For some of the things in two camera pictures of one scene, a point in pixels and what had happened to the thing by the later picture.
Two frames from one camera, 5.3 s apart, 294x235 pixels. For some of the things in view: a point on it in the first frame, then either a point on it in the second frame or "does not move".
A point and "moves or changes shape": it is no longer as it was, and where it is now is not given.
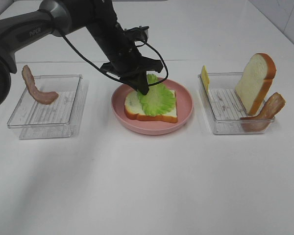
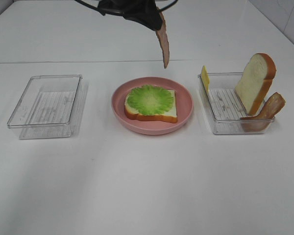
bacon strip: x=45 y=97 → x=162 y=36
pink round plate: x=184 y=108 does not move
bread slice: x=255 y=82 does not move
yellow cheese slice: x=206 y=79 does not move
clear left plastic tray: x=35 y=119 does not move
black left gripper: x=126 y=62 → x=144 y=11
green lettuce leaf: x=159 y=99 moves or changes shape
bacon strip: x=261 y=122 does not move
